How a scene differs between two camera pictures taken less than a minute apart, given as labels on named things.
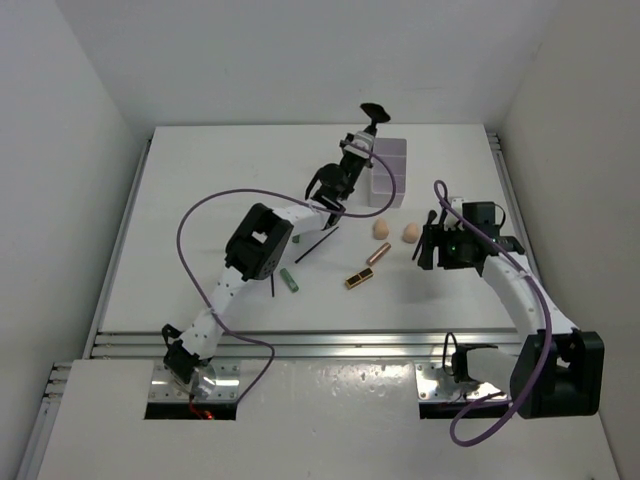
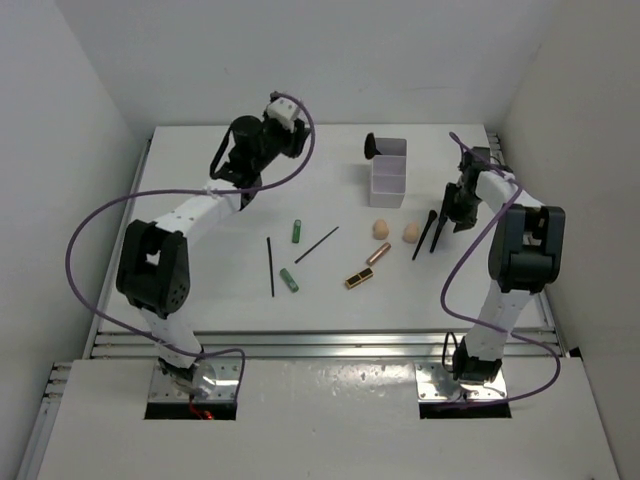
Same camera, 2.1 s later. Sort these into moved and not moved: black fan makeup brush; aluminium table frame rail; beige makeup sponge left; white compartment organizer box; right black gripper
Moved: black fan makeup brush; right black gripper
Not moved: beige makeup sponge left; white compartment organizer box; aluminium table frame rail
